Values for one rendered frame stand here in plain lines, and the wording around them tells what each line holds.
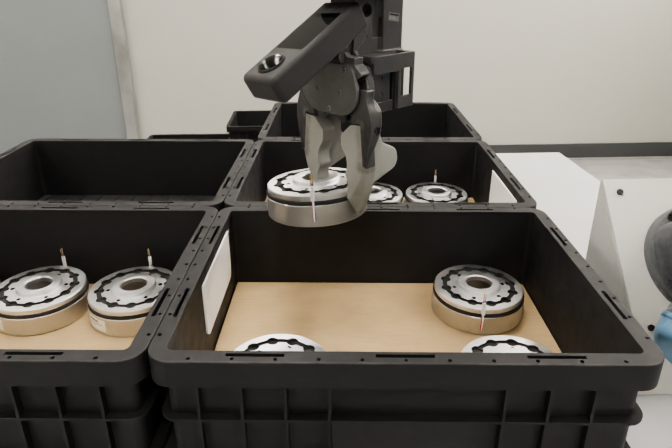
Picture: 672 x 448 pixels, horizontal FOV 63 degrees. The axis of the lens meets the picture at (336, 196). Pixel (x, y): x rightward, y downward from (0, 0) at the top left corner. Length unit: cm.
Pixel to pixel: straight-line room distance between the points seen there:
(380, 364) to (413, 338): 20
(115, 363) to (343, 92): 29
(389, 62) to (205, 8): 317
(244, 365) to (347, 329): 22
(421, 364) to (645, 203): 49
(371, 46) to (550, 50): 346
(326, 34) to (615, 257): 50
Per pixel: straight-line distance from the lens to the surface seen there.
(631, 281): 80
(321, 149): 55
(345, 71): 50
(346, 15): 49
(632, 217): 83
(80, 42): 385
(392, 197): 91
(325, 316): 66
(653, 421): 81
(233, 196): 73
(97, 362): 47
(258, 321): 66
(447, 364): 44
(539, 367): 46
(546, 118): 406
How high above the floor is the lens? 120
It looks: 22 degrees down
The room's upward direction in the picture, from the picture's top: straight up
